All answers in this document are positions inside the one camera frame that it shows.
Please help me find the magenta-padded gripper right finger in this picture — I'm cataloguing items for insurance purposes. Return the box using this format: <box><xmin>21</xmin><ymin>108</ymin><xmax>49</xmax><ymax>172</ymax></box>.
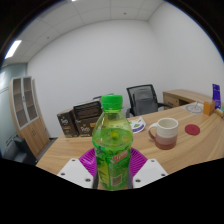
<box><xmin>129</xmin><ymin>147</ymin><xmax>169</xmax><ymax>190</ymax></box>

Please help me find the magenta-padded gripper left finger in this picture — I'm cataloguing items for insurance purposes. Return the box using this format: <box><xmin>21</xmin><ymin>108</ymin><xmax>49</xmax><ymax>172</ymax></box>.
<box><xmin>56</xmin><ymin>147</ymin><xmax>100</xmax><ymax>190</ymax></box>

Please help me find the green drink bottle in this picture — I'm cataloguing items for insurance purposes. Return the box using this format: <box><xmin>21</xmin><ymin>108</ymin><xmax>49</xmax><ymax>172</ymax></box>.
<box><xmin>91</xmin><ymin>94</ymin><xmax>134</xmax><ymax>192</ymax></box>

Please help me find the white and brown mug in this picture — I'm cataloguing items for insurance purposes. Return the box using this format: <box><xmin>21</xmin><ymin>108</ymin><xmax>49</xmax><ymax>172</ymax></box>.
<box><xmin>147</xmin><ymin>117</ymin><xmax>180</xmax><ymax>150</ymax></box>

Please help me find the large dark brown box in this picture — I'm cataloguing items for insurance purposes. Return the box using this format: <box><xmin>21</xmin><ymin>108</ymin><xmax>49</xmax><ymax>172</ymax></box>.
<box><xmin>72</xmin><ymin>100</ymin><xmax>103</xmax><ymax>137</ymax></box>

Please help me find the wooden shelf cabinet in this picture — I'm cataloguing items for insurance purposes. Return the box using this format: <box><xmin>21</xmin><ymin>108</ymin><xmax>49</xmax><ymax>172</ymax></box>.
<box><xmin>8</xmin><ymin>76</ymin><xmax>51</xmax><ymax>158</ymax></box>

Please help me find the flat round red coaster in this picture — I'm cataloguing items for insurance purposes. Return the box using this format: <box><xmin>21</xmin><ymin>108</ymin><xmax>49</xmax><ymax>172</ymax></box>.
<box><xmin>184</xmin><ymin>123</ymin><xmax>201</xmax><ymax>136</ymax></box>

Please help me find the black armchair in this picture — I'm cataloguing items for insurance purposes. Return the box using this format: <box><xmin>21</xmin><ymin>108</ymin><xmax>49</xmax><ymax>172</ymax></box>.
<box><xmin>2</xmin><ymin>134</ymin><xmax>38</xmax><ymax>166</ymax></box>

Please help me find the black mesh office chair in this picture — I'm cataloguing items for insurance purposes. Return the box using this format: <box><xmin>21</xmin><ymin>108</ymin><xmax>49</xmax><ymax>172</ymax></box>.
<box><xmin>125</xmin><ymin>83</ymin><xmax>173</xmax><ymax>118</ymax></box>

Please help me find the white sheet with circle print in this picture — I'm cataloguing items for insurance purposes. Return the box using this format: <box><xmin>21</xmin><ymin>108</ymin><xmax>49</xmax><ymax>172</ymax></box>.
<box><xmin>187</xmin><ymin>101</ymin><xmax>209</xmax><ymax>115</ymax></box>

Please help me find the wooden side desk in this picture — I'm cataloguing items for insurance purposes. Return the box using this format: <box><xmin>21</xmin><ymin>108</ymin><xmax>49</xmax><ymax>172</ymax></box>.
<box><xmin>162</xmin><ymin>88</ymin><xmax>215</xmax><ymax>109</ymax></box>

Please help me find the orange cardboard box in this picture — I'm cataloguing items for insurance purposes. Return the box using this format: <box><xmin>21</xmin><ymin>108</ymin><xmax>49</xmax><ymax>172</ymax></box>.
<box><xmin>203</xmin><ymin>99</ymin><xmax>216</xmax><ymax>117</ymax></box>

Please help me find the small tan box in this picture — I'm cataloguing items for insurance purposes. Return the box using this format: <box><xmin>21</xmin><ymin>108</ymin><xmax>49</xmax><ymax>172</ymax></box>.
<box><xmin>214</xmin><ymin>107</ymin><xmax>224</xmax><ymax>118</ymax></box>

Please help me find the purple pouch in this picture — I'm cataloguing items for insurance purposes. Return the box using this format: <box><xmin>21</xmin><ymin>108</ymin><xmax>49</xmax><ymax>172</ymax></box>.
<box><xmin>212</xmin><ymin>83</ymin><xmax>222</xmax><ymax>109</ymax></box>

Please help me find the rectangular ceiling light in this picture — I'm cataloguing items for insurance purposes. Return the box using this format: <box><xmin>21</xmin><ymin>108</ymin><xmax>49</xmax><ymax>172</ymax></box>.
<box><xmin>4</xmin><ymin>39</ymin><xmax>23</xmax><ymax>60</ymax></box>

